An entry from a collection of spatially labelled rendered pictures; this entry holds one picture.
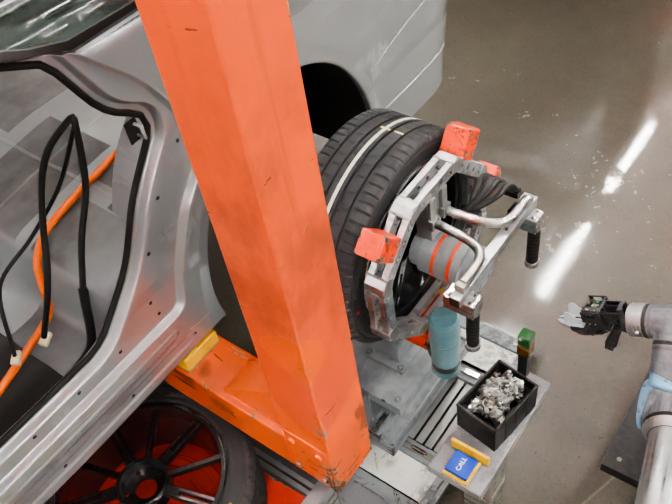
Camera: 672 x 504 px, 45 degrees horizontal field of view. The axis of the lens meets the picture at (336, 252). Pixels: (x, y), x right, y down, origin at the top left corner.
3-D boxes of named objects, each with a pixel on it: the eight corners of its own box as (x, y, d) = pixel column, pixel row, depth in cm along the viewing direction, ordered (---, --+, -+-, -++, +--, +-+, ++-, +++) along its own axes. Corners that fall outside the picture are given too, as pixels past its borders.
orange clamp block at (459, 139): (448, 151, 226) (457, 120, 223) (473, 160, 222) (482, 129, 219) (437, 153, 220) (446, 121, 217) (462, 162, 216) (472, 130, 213)
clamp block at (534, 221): (514, 212, 228) (515, 199, 224) (543, 223, 224) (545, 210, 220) (505, 223, 225) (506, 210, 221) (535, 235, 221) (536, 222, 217)
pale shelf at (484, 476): (500, 363, 251) (500, 357, 249) (550, 388, 244) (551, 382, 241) (427, 471, 231) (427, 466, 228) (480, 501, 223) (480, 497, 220)
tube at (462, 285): (434, 222, 218) (433, 195, 210) (498, 249, 209) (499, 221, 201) (399, 265, 210) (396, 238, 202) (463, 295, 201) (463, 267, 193)
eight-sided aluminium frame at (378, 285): (468, 245, 264) (468, 115, 224) (486, 253, 261) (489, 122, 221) (375, 364, 238) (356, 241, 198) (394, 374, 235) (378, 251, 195)
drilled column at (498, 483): (478, 479, 272) (479, 415, 240) (504, 494, 267) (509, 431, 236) (463, 502, 267) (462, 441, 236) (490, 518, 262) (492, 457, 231)
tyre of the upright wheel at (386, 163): (429, 115, 263) (319, 95, 207) (494, 137, 252) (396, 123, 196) (369, 299, 279) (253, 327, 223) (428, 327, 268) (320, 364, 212)
